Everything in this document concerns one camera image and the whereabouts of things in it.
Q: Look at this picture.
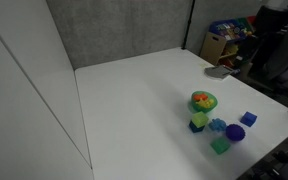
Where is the yellow spiky toy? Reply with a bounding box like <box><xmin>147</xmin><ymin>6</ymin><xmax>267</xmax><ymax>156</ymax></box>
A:
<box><xmin>195</xmin><ymin>98</ymin><xmax>215</xmax><ymax>110</ymax></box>

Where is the yellow-green soft block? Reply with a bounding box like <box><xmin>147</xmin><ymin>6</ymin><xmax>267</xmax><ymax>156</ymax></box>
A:
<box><xmin>190</xmin><ymin>111</ymin><xmax>210</xmax><ymax>129</ymax></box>

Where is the dark blue soft block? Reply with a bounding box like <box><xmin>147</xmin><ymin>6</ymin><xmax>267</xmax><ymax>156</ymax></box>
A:
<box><xmin>188</xmin><ymin>120</ymin><xmax>206</xmax><ymax>134</ymax></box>

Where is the green plastic bowl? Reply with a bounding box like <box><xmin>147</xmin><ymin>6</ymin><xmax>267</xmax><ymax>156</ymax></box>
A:
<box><xmin>190</xmin><ymin>90</ymin><xmax>219</xmax><ymax>114</ymax></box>

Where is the green soft block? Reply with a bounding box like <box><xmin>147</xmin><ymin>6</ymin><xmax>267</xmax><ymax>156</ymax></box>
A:
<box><xmin>210</xmin><ymin>136</ymin><xmax>232</xmax><ymax>156</ymax></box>

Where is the orange spiky toy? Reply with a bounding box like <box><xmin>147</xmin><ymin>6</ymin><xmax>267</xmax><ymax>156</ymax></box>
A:
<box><xmin>192</xmin><ymin>93</ymin><xmax>209</xmax><ymax>102</ymax></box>

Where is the grey folded cloth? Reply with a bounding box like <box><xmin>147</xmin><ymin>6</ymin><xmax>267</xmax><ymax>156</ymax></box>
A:
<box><xmin>203</xmin><ymin>64</ymin><xmax>236</xmax><ymax>81</ymax></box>

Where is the black vertical pole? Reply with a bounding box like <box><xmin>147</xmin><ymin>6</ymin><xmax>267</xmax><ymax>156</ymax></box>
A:
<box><xmin>180</xmin><ymin>0</ymin><xmax>197</xmax><ymax>51</ymax></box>

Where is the light blue knobbly toy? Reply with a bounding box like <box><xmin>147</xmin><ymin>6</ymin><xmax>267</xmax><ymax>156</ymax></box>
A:
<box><xmin>207</xmin><ymin>117</ymin><xmax>228</xmax><ymax>133</ymax></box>

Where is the cardboard box with items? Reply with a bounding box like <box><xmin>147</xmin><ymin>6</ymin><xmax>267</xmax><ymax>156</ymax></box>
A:
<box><xmin>199</xmin><ymin>15</ymin><xmax>262</xmax><ymax>68</ymax></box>

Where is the purple bumpy ball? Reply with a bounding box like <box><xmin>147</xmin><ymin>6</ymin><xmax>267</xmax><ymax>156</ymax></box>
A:
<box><xmin>224</xmin><ymin>123</ymin><xmax>247</xmax><ymax>143</ymax></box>

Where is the grey black office chair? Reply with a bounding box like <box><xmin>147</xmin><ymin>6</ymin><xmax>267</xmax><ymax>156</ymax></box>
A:
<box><xmin>247</xmin><ymin>4</ymin><xmax>288</xmax><ymax>91</ymax></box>

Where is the black equipment rack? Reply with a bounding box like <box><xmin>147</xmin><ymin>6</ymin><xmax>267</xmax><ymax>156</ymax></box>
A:
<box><xmin>238</xmin><ymin>125</ymin><xmax>288</xmax><ymax>180</ymax></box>

